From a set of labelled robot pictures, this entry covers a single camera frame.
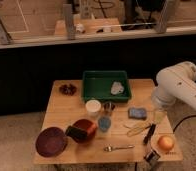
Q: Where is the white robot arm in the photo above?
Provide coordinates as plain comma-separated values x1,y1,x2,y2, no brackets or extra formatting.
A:
151,61,196,111

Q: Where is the small dark metal cup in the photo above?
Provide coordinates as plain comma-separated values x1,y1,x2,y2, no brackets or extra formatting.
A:
104,102,115,115

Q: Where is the blue plastic cup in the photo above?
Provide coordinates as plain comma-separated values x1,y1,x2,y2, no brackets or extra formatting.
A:
98,116,111,132

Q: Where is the white paper cup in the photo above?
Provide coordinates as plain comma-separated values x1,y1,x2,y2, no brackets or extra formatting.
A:
85,99,101,117

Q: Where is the blue sponge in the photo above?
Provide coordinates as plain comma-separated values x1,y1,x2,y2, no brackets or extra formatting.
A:
128,107,147,120

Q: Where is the orange apple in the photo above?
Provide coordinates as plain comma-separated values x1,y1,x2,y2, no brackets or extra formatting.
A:
158,135,174,151

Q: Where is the yellow wooden utensil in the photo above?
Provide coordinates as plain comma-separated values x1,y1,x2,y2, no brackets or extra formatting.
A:
124,121,151,137

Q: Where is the metal clamp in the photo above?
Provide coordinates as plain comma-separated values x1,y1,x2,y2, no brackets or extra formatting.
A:
144,150,160,166

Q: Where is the wooden table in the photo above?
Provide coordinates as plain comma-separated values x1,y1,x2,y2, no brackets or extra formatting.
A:
33,78,184,165

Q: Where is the green plastic tray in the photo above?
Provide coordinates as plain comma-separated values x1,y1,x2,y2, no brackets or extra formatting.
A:
81,71,132,103

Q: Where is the red bowl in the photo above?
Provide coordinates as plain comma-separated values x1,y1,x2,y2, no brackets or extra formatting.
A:
73,119,97,143

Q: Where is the black sponge block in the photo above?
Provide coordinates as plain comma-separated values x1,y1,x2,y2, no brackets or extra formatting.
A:
65,126,87,140

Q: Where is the dark grape bunch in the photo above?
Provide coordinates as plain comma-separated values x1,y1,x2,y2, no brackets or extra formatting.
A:
59,84,77,96

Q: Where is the dark red plate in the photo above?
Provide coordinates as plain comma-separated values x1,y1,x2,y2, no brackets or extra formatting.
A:
35,127,68,157

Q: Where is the black cable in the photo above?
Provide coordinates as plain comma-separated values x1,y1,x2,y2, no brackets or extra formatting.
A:
172,114,196,133

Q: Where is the grey post right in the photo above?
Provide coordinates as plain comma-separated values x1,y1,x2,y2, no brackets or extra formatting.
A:
155,0,175,34

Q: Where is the grey post middle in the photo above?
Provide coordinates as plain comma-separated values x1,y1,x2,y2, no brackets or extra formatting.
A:
63,4,75,40

